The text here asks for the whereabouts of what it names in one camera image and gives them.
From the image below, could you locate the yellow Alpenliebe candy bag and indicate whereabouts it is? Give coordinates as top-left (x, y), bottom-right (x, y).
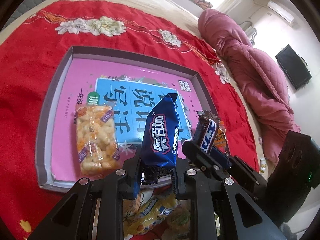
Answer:
top-left (123, 192), bottom-right (178, 237)

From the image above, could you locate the white air conditioner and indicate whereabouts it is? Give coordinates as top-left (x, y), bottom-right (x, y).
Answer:
top-left (267, 1), bottom-right (295, 25)

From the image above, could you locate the brown Snickers bar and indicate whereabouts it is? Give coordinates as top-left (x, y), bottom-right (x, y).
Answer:
top-left (193, 110), bottom-right (220, 154)

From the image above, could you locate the orange snack packet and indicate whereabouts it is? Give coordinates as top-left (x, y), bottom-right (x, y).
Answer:
top-left (214, 120), bottom-right (227, 153)

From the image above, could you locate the beige bed sheet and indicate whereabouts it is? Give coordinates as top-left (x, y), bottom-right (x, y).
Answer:
top-left (1, 0), bottom-right (201, 43)

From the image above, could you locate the clear rice cracker snack pack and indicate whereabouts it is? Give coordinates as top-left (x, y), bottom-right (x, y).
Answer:
top-left (75, 105), bottom-right (120, 176)

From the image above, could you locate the grey shallow cardboard box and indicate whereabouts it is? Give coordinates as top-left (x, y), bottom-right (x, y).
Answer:
top-left (35, 46), bottom-right (216, 192)

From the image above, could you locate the blue Oreo snack packet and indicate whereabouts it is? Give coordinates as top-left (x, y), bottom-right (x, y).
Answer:
top-left (140, 93), bottom-right (180, 185)

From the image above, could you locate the pale green snack bag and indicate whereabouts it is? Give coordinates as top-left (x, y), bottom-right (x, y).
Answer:
top-left (162, 200), bottom-right (191, 239)

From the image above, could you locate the red floral blanket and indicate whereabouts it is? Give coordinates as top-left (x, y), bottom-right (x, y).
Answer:
top-left (1, 0), bottom-right (259, 239)

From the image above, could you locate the pink and blue book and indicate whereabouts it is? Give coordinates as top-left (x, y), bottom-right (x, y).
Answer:
top-left (50, 58), bottom-right (215, 184)

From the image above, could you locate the pink quilted duvet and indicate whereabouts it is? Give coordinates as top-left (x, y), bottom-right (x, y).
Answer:
top-left (198, 9), bottom-right (300, 164)

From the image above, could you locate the black wall television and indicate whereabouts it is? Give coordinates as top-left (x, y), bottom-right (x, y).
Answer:
top-left (275, 44), bottom-right (312, 90)

